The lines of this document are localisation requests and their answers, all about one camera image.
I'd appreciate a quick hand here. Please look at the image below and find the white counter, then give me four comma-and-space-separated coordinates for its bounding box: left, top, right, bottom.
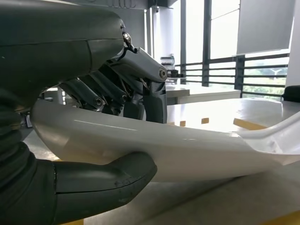
165, 83, 241, 105

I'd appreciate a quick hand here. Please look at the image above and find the dark metal window railing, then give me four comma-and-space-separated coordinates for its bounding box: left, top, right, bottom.
174, 52, 289, 98

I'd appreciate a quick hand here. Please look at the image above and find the grey roller blind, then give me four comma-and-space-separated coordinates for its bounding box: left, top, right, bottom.
236, 0, 295, 56

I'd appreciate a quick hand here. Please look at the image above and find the black chair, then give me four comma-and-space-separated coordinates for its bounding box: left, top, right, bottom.
281, 85, 300, 104

